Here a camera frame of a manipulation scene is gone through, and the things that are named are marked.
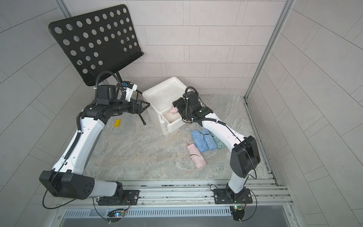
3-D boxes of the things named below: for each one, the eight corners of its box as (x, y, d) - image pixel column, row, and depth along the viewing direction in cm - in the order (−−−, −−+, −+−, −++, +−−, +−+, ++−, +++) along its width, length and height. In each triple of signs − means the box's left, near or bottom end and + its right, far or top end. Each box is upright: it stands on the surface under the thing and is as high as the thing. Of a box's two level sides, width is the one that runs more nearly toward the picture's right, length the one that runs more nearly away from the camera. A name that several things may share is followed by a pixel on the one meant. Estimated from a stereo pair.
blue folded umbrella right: (209, 151, 89) (210, 149, 86) (200, 132, 98) (201, 130, 95) (216, 149, 90) (217, 147, 87) (207, 130, 99) (208, 128, 96)
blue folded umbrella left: (198, 153, 88) (198, 151, 85) (191, 133, 97) (191, 131, 94) (208, 150, 89) (208, 148, 86) (200, 131, 98) (200, 128, 95)
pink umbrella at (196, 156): (198, 170, 82) (198, 168, 79) (183, 143, 93) (182, 141, 90) (206, 165, 84) (207, 163, 81) (190, 139, 94) (191, 137, 92)
